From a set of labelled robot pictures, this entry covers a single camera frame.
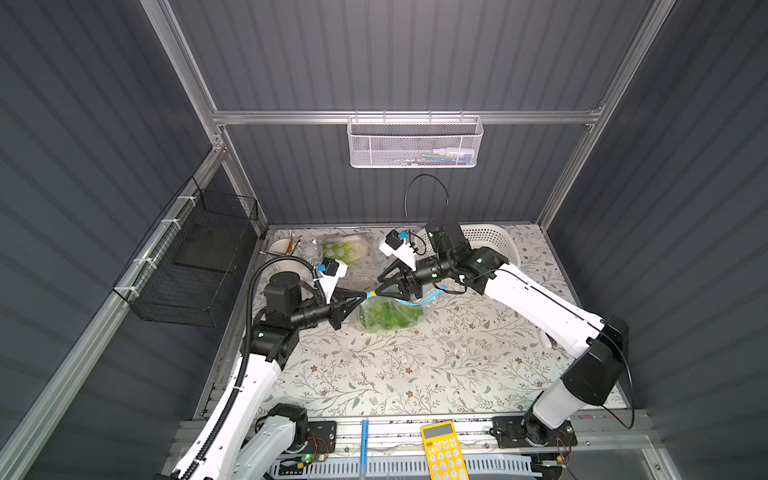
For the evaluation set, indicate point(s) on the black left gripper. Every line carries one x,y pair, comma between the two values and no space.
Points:
334,311

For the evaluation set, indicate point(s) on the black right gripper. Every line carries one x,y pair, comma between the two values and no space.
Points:
405,281

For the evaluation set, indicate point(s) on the chinese cabbage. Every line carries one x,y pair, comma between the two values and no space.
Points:
404,316
375,315
350,249

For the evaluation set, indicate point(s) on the clear zip-top bag blue seal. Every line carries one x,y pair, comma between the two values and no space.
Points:
428,303

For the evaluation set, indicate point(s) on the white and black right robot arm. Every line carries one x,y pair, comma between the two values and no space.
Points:
598,346

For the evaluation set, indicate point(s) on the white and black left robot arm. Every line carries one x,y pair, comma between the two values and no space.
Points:
229,447

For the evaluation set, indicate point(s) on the clear zip-top bag pink seal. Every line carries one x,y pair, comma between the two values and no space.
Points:
366,270

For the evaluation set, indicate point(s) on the chinese cabbage in pink bag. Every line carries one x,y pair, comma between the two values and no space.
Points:
350,249

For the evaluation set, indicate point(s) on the white cup pen holder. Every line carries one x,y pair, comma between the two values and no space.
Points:
285,243

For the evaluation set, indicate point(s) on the white perforated plastic basket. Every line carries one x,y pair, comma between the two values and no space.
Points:
476,247

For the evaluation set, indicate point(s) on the blue pen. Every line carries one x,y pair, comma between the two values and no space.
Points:
362,470

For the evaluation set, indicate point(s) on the small white object on table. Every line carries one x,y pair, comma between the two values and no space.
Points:
545,340

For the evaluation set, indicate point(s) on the yellow calculator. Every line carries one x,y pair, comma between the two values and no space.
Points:
443,452

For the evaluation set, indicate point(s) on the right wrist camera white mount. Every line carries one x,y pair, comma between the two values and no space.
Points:
396,244

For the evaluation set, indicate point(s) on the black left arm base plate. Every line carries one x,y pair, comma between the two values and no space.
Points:
321,438

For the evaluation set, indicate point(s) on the white wire wall basket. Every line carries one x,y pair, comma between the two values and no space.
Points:
414,142

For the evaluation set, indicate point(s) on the black wire mesh basket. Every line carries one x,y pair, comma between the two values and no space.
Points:
192,271

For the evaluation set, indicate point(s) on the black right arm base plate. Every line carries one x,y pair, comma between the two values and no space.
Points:
518,431

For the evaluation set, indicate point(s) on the white slotted cable duct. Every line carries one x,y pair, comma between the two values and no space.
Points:
477,466

